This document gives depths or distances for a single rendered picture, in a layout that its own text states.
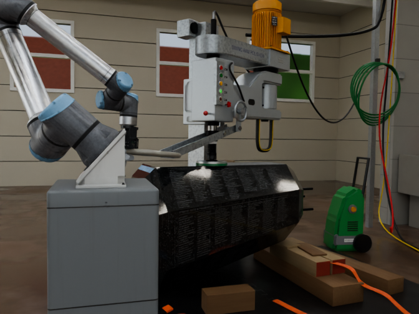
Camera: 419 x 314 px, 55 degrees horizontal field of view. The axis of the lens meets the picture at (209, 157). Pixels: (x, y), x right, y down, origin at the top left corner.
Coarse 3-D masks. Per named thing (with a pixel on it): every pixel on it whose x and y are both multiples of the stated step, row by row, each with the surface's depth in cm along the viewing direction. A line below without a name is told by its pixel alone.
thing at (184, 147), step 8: (224, 128) 297; (232, 128) 288; (240, 128) 289; (200, 136) 279; (208, 136) 269; (216, 136) 275; (224, 136) 282; (176, 144) 262; (184, 144) 267; (192, 144) 257; (200, 144) 263; (176, 152) 247; (184, 152) 252
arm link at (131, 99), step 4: (128, 92) 205; (128, 96) 205; (132, 96) 205; (136, 96) 207; (128, 100) 204; (132, 100) 205; (136, 100) 207; (124, 104) 202; (128, 104) 204; (132, 104) 205; (136, 104) 207; (124, 108) 204; (128, 108) 205; (132, 108) 206; (136, 108) 207; (120, 112) 206; (124, 112) 205; (128, 112) 205; (132, 112) 206; (136, 112) 208; (120, 116) 206; (124, 116) 205; (128, 116) 205; (132, 116) 206; (136, 116) 208
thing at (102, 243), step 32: (64, 192) 143; (96, 192) 146; (128, 192) 149; (64, 224) 143; (96, 224) 146; (128, 224) 149; (64, 256) 144; (96, 256) 147; (128, 256) 150; (64, 288) 144; (96, 288) 147; (128, 288) 151
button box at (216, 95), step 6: (216, 66) 262; (216, 72) 262; (222, 72) 266; (216, 78) 262; (222, 78) 266; (216, 84) 262; (216, 90) 263; (216, 96) 263; (222, 96) 267; (216, 102) 263; (222, 102) 267
